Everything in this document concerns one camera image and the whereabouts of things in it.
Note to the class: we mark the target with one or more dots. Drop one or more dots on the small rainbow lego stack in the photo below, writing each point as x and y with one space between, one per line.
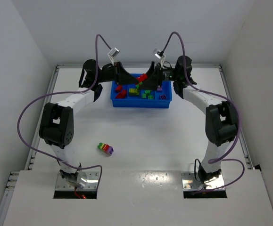
107 149

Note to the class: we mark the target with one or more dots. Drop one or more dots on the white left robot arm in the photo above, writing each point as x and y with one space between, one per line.
57 122

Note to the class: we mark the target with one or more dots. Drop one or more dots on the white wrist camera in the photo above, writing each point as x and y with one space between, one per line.
160 55
112 54

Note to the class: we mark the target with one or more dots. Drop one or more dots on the red green lego stack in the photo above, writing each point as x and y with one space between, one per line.
138 86

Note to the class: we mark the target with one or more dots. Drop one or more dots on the red curved lego brick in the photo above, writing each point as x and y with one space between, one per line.
122 94

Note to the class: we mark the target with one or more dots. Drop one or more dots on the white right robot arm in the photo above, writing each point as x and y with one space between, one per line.
221 117

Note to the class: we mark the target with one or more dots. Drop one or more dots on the lime lego brick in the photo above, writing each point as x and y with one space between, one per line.
133 92

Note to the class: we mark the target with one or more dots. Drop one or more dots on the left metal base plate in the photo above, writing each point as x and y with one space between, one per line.
83 181

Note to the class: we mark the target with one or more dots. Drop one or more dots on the metal base plate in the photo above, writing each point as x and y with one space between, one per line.
189 183
83 181

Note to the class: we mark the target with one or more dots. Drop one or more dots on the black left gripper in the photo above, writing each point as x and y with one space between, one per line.
118 73

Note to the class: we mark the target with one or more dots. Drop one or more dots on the red long lego brick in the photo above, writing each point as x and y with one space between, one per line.
142 78

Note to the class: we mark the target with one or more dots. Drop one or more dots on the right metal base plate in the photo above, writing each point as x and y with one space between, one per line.
189 183

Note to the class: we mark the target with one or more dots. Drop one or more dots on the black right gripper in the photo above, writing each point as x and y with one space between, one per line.
159 73

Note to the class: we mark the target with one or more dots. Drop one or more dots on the green lego pile in tray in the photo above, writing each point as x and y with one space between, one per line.
147 94

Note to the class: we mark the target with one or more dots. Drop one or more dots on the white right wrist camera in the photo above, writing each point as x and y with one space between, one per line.
160 55

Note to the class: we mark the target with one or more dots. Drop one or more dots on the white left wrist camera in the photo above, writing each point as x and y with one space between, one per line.
112 54

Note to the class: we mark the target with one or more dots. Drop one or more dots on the blue divided plastic tray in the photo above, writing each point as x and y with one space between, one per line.
136 101

